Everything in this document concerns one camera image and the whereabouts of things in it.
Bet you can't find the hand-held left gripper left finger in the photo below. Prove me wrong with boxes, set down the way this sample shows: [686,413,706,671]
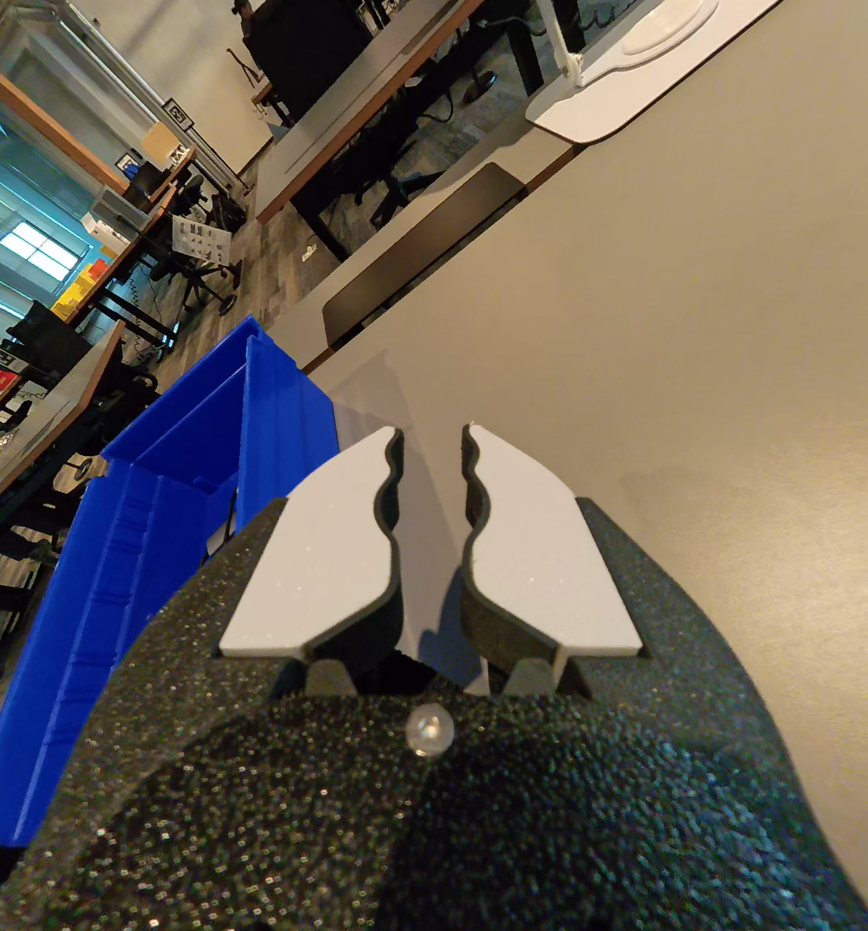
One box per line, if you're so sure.
[218,425,406,693]

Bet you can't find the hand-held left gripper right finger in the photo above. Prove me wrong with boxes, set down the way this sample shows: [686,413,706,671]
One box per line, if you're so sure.
[460,423,645,693]

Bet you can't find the blue plastic bin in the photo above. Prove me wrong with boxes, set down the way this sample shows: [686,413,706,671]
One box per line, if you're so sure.
[0,314,342,849]

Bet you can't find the grey desk wooden edge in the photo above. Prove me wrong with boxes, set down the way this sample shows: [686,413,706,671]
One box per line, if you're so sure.
[0,320,126,525]

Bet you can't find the black office chair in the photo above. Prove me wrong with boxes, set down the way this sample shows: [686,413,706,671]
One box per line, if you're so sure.
[357,116,454,228]
[150,240,243,316]

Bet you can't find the black monitor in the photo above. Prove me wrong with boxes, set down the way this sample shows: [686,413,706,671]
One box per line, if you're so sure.
[241,0,366,122]
[8,301,94,380]

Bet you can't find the white picture sheet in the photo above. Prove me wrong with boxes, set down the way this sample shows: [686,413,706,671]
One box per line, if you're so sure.
[171,214,232,265]

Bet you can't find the yellow storage bins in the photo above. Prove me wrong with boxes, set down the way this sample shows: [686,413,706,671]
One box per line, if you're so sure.
[51,273,97,321]

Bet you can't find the paned window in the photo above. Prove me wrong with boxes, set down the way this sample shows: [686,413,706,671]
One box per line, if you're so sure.
[1,221,90,282]

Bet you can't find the long grey desk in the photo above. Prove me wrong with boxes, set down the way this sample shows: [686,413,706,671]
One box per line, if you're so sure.
[255,0,487,224]

